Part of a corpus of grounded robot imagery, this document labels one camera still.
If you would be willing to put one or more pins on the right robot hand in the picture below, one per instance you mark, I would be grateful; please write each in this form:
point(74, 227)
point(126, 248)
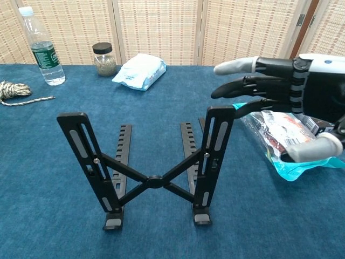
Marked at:
point(318, 86)

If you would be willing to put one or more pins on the black folding laptop stand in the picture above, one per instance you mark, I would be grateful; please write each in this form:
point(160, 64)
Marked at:
point(155, 182)

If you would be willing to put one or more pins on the small black printed box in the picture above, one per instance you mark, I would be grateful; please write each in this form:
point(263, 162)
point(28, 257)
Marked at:
point(312, 124)

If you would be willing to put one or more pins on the metal screen hinge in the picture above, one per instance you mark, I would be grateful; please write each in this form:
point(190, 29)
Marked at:
point(300, 20)
point(312, 21)

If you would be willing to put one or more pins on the teal clear snack bag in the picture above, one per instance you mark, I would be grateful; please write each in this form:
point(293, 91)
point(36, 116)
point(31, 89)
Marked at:
point(280, 140)

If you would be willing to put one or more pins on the bamboo folding screen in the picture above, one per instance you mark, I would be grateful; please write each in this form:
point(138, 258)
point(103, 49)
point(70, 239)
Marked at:
point(161, 27)

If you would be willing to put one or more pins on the white blue wet wipes pack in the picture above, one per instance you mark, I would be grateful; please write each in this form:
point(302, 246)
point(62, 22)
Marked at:
point(140, 70)

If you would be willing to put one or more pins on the glass jar black lid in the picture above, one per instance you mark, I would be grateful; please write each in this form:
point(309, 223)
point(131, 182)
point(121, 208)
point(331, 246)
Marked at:
point(103, 64)

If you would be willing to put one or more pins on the clear water bottle green label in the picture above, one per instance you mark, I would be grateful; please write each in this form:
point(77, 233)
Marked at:
point(48, 59)

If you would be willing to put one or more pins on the blue table cloth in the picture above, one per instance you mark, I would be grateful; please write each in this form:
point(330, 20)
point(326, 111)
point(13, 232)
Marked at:
point(54, 215)

